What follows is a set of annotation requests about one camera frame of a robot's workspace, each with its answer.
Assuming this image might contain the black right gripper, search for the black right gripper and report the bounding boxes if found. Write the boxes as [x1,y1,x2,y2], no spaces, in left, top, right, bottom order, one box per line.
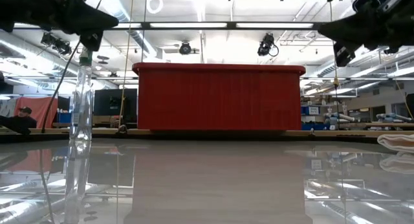
[317,0,414,55]

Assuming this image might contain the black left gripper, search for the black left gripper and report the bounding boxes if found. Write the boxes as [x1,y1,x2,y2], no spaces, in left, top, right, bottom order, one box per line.
[0,0,120,36]

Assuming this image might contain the red plastic laundry basket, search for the red plastic laundry basket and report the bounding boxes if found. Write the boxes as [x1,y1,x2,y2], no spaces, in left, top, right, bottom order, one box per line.
[131,62,307,131]

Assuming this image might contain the black ceiling track lights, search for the black ceiling track lights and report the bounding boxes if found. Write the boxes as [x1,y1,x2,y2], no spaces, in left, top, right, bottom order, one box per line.
[40,31,72,56]

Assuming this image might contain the black ceiling lamp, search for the black ceiling lamp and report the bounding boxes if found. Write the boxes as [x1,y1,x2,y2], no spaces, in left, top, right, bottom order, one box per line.
[178,41,193,56]
[257,32,280,58]

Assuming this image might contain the clear spray bottle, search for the clear spray bottle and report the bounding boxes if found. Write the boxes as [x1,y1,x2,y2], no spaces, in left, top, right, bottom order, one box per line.
[66,47,94,143]

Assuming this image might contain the black background monitor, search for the black background monitor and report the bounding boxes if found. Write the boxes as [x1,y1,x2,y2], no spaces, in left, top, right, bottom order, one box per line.
[93,87,138,124]

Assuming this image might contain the black chair backrest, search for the black chair backrest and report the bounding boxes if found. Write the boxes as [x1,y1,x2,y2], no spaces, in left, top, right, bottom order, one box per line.
[406,93,414,118]

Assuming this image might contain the orange cloth screen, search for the orange cloth screen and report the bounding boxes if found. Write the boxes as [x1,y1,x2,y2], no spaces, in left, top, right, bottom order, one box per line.
[14,96,60,129]

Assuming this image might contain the cream canvas tote bag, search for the cream canvas tote bag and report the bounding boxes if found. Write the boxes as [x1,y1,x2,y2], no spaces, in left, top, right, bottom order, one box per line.
[376,133,414,153]

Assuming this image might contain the person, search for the person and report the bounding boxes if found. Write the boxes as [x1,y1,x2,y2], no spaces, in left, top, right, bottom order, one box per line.
[0,106,38,135]

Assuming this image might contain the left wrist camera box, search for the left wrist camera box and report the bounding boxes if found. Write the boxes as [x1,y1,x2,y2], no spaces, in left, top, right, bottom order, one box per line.
[79,30,104,52]

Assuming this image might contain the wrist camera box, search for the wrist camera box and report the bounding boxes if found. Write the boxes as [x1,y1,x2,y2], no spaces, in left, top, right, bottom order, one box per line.
[333,41,356,68]
[79,30,104,52]

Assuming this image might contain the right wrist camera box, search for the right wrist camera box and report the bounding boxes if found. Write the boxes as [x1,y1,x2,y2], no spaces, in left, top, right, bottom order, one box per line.
[333,41,356,68]

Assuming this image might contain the white hanging ring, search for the white hanging ring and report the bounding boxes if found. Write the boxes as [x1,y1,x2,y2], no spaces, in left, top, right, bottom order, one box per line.
[146,0,164,16]

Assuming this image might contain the long black cable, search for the long black cable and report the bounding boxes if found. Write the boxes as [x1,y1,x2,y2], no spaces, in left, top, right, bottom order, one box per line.
[40,0,108,135]

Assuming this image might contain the black overhead rail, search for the black overhead rail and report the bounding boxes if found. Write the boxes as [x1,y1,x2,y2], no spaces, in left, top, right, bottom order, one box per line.
[12,21,327,32]

